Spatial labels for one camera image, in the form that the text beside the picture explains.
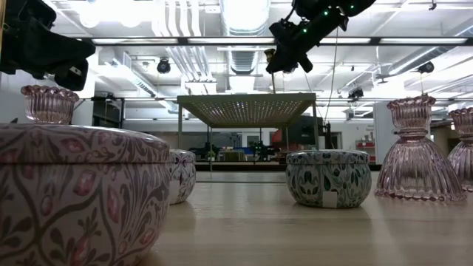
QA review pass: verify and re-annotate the tall gold candlestick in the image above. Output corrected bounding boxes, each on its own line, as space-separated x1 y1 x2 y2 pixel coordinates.
264 47 277 94

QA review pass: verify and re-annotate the black aluminium table frame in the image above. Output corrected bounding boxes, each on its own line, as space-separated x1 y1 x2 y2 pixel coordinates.
194 162 382 172

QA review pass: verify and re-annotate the long ceiling light strip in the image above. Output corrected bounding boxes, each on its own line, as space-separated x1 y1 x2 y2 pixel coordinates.
73 35 473 47

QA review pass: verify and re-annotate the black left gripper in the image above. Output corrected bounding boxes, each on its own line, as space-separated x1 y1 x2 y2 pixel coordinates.
0 14 96 92

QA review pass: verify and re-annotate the white pillar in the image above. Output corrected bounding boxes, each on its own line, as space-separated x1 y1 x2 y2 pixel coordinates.
372 101 393 164

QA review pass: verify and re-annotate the pink floral candle tin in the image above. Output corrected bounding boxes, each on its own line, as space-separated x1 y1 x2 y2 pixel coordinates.
0 123 171 266

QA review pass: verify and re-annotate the green floral candle tin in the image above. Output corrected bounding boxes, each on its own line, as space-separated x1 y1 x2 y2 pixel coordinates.
285 149 372 209

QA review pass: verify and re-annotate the purple floral candle tin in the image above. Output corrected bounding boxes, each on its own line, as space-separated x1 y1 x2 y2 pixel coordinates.
168 149 197 205

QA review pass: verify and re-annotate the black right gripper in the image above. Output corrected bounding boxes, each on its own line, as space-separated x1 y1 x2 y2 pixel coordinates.
265 18 315 75

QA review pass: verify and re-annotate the black background rack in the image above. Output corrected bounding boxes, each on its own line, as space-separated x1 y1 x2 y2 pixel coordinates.
91 96 126 129

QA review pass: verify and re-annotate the pink ribbed glass candle holder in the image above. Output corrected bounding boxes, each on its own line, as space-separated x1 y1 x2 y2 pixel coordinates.
446 106 473 193
374 94 467 202
21 84 80 125

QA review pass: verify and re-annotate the silver ceiling air duct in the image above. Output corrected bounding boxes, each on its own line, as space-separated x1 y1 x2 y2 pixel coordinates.
220 0 271 36

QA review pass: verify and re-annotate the red storage shelf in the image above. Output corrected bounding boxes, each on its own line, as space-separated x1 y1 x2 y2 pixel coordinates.
355 139 377 163

